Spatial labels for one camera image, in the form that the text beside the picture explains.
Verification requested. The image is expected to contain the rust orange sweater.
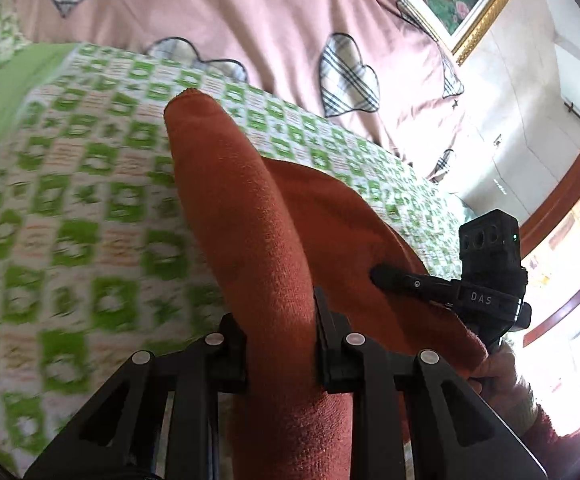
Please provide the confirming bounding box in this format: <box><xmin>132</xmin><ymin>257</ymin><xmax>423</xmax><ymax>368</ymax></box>
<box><xmin>164</xmin><ymin>90</ymin><xmax>486</xmax><ymax>479</ymax></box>

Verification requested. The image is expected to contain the person's right hand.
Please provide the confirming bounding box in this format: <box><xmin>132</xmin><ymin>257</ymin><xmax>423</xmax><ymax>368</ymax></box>
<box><xmin>468</xmin><ymin>342</ymin><xmax>538</xmax><ymax>436</ymax></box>

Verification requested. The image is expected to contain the green and maroon sleeve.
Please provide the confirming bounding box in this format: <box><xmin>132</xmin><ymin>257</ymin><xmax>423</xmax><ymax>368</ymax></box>
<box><xmin>521</xmin><ymin>405</ymin><xmax>580</xmax><ymax>479</ymax></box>

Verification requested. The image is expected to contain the green checkered quilt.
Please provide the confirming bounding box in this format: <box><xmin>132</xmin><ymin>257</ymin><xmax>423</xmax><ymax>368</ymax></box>
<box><xmin>0</xmin><ymin>0</ymin><xmax>465</xmax><ymax>474</ymax></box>

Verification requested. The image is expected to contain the pink heart-patterned duvet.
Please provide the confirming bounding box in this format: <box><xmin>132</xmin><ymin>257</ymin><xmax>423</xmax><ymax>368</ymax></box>
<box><xmin>15</xmin><ymin>0</ymin><xmax>464</xmax><ymax>182</ymax></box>

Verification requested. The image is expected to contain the wooden door frame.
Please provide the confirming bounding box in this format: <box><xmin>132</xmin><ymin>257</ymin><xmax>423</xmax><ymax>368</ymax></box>
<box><xmin>521</xmin><ymin>154</ymin><xmax>580</xmax><ymax>347</ymax></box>

